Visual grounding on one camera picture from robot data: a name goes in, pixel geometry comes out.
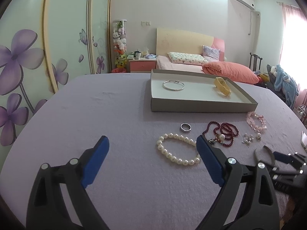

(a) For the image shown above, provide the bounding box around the pearl earrings cluster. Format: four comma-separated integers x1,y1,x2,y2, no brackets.
241,133,254,147

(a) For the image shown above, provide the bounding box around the pink bead bracelet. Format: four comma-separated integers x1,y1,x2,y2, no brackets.
246,111,267,134

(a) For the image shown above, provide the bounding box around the dark red bead necklace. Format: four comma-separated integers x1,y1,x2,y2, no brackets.
202,121,240,148

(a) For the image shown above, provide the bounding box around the white pearl bracelet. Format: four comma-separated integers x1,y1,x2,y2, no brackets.
156,132,201,166

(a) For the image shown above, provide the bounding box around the yellow wrist watch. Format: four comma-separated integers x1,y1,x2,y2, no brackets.
214,77,232,97

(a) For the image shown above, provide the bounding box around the thin silver bangle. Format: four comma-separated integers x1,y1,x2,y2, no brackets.
162,80,185,91

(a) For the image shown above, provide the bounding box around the blue plush robe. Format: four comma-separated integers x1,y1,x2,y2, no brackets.
274,65,299,109

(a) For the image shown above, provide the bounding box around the folded salmon quilt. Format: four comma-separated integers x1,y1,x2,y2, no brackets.
202,61,259,85

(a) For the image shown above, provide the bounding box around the dark wooden chair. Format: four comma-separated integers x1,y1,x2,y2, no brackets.
249,53,263,72

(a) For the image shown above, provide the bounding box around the pink curtain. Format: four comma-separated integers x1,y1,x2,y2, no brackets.
279,4,306,106

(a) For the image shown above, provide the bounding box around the purple bed cover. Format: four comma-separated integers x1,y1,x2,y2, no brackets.
1,73,305,229

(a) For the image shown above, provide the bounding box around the grey cardboard tray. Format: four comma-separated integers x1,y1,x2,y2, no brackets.
150,70,258,113

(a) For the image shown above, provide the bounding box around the purple patterned pillow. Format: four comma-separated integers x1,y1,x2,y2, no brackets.
202,45,221,60

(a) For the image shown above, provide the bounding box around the floral white pillow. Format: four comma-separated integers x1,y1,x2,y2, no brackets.
168,52,208,65

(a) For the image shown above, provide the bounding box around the pink bed sheet mattress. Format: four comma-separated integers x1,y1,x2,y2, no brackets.
157,55,209,73

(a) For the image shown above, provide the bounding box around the beige pink headboard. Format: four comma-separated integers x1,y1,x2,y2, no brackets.
156,28,225,61

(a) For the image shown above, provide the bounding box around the white air conditioner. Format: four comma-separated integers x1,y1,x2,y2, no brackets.
236,0,255,10

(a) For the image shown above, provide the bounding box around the pink white nightstand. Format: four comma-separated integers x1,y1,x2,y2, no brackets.
127,58,157,73

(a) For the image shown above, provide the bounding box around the red trash bin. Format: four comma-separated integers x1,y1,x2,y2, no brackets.
111,67,127,73

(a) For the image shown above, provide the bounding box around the white mug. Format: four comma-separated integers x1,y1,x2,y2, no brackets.
135,51,142,59

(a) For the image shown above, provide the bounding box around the clear plush toy tube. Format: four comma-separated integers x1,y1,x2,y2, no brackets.
111,19,127,69

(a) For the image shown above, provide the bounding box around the yellow green plush toy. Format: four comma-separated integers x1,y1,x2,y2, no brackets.
115,54,127,69

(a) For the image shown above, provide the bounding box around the sliding wardrobe with flowers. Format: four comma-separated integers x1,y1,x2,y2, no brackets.
0,0,115,146

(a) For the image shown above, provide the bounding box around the wall power socket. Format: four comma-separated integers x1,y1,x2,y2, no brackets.
141,21,151,26

